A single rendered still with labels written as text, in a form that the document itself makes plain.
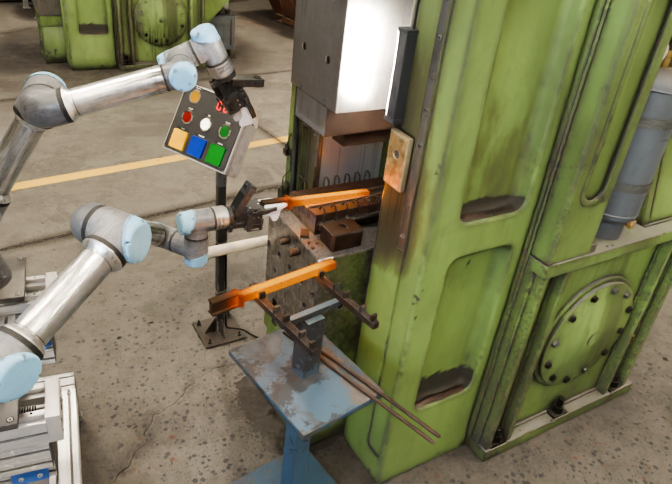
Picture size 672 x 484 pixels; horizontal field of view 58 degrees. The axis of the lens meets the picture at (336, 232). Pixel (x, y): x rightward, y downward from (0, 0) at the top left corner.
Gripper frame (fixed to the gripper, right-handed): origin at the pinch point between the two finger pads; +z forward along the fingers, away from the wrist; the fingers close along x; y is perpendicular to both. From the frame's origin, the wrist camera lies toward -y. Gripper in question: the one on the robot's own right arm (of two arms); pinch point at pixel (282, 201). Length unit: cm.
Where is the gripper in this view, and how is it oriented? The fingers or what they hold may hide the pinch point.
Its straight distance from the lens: 204.4
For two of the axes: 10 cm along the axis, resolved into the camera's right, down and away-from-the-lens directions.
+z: 8.6, -1.7, 4.9
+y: -1.2, 8.6, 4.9
